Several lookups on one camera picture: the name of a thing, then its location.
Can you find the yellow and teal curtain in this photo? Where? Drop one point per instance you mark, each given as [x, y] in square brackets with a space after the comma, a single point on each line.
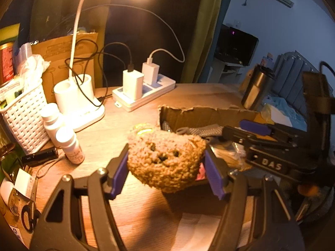
[208, 23]

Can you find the brown plush bear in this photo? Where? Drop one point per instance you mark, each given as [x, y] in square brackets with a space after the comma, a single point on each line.
[164, 160]

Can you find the black flashlight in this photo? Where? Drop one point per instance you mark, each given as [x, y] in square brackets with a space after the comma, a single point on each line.
[40, 157]

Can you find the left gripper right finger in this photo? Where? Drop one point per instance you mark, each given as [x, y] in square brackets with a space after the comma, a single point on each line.
[231, 185]

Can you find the pink plush toy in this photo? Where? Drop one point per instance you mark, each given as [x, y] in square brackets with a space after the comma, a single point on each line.
[202, 173]

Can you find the black scissors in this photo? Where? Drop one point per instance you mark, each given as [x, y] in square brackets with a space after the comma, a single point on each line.
[29, 216]

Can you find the white cloth wipe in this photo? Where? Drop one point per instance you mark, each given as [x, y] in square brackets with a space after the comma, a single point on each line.
[195, 232]

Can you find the steel travel mug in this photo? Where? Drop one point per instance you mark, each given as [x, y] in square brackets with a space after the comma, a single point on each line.
[260, 84]

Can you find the blue patterned blanket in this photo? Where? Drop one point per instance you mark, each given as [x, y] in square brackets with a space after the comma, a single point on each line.
[297, 120]

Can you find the white woven basket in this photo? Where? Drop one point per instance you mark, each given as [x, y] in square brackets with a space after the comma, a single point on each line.
[22, 118]

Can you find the grey knitted sock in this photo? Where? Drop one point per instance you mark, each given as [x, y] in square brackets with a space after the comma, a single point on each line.
[204, 132]

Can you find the white power strip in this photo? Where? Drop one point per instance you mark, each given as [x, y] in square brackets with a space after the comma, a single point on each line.
[163, 86]

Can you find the grey padded headboard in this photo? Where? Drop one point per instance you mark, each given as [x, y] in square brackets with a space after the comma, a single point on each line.
[288, 83]

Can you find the yellow tissue box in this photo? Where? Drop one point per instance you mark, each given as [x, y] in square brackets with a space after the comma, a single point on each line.
[272, 115]

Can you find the black computer monitor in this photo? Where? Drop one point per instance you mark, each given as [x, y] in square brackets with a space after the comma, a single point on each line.
[235, 46]

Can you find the brown cardboard box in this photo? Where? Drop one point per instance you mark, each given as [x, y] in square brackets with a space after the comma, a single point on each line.
[201, 116]

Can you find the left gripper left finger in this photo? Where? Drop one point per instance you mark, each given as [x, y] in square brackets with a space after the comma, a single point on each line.
[104, 185]

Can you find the white computer desk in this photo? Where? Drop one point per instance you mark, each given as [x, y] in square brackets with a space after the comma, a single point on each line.
[225, 72]

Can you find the white charger with black cable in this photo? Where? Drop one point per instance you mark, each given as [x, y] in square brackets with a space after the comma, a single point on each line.
[132, 79]

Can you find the bag of cotton swabs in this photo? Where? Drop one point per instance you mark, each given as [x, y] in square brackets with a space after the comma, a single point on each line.
[233, 154]

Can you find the white pill bottle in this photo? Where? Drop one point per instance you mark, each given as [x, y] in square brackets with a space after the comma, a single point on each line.
[68, 141]
[53, 119]

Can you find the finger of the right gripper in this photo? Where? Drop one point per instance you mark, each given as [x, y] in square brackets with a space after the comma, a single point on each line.
[241, 137]
[255, 127]

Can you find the white desk lamp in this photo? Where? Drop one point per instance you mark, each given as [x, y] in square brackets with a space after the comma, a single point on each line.
[74, 96]

